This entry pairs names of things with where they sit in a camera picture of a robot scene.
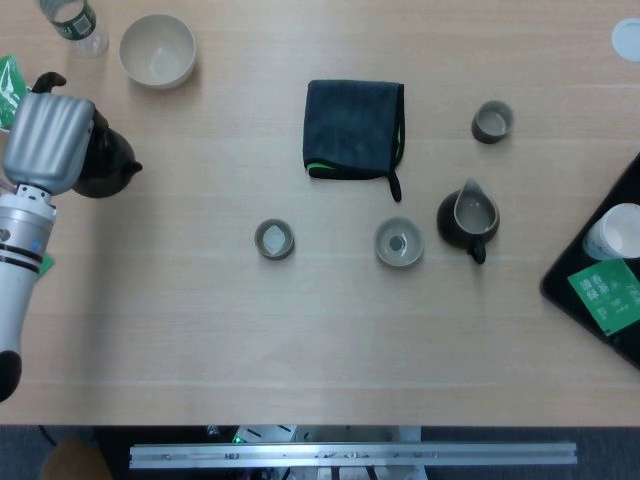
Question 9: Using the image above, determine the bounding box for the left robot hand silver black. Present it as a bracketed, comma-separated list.
[2, 71, 109, 197]

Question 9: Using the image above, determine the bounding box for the black cast iron teapot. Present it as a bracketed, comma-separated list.
[72, 112, 144, 200]

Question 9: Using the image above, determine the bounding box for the clear plastic bottle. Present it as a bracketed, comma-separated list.
[38, 0, 110, 59]

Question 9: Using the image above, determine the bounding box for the green tea packet leaf print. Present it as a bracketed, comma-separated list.
[0, 53, 30, 129]

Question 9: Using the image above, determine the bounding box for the beige round bowl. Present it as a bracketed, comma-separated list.
[118, 13, 197, 91]

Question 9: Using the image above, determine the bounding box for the low brown ceramic teacup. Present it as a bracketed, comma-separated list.
[253, 218, 296, 260]

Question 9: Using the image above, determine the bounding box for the dark grey folded cloth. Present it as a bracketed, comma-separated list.
[303, 79, 406, 204]

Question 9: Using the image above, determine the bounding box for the orange brown round seat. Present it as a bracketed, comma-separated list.
[41, 437, 114, 480]

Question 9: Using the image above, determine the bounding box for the grey ceramic tea strainer bowl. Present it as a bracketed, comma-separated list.
[374, 216, 426, 268]

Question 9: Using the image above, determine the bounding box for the grey teacup upper right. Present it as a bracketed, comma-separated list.
[470, 100, 515, 145]

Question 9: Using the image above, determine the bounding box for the black tray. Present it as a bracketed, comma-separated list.
[539, 152, 640, 371]

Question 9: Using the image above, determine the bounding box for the white paper cup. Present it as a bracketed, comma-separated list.
[582, 202, 640, 261]

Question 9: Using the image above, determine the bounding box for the brown ceramic pitcher with handle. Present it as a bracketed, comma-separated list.
[436, 178, 502, 265]

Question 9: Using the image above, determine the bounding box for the aluminium profile rail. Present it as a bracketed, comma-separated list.
[129, 441, 579, 470]

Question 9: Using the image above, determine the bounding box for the white round cable cap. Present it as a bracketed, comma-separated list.
[610, 18, 640, 63]

